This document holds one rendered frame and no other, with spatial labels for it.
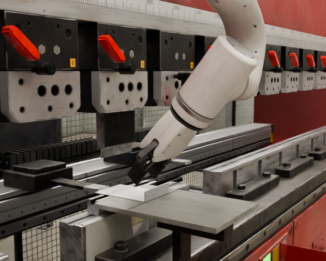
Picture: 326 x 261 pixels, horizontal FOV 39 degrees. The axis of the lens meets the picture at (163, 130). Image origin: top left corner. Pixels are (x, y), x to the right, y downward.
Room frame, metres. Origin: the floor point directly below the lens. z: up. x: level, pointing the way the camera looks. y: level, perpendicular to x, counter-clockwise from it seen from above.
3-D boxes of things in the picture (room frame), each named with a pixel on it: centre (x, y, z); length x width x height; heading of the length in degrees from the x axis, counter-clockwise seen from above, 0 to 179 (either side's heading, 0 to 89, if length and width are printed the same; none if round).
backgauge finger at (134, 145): (1.34, 0.04, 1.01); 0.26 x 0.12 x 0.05; 56
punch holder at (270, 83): (1.60, -0.34, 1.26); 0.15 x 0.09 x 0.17; 146
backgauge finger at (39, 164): (1.05, 0.23, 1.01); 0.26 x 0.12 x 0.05; 56
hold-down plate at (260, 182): (1.43, -0.29, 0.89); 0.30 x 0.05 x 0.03; 146
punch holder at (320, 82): (2.10, -0.67, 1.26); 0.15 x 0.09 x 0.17; 146
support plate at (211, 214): (0.88, -0.03, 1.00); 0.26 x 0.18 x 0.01; 56
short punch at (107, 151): (0.96, 0.10, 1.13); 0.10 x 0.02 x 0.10; 146
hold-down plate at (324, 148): (2.10, -0.73, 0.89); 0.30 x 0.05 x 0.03; 146
